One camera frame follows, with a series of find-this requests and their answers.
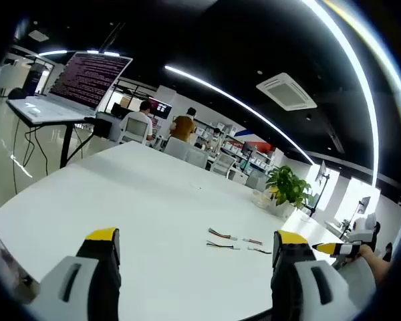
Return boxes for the wall monitor with red screen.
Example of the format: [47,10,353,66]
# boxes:
[148,98,173,120]

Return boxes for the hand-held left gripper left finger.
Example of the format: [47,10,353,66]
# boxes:
[28,227,122,321]

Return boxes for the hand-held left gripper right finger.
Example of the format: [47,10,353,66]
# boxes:
[270,229,378,321]

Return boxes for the shelf of white boxes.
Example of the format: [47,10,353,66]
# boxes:
[193,118,275,175]

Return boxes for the ceiling air conditioner vent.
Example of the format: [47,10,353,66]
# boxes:
[255,72,318,112]

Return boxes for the white office chair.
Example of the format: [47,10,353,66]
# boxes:
[163,136,192,158]
[184,146,210,170]
[209,153,237,175]
[121,116,150,145]

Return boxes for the multicoloured JST connector cable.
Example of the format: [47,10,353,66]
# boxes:
[205,239,241,251]
[208,227,239,242]

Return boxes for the small desk monitor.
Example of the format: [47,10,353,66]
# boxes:
[356,196,372,215]

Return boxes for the black laptop stand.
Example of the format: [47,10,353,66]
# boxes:
[18,115,114,170]

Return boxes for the clear glass bowl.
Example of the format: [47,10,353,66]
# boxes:
[251,189,273,209]

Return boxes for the green potted plant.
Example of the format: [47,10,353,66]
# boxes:
[265,165,317,211]

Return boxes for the ceiling light strip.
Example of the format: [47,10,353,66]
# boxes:
[303,0,381,188]
[164,64,317,165]

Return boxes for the open silver laptop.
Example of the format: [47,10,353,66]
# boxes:
[5,51,134,126]

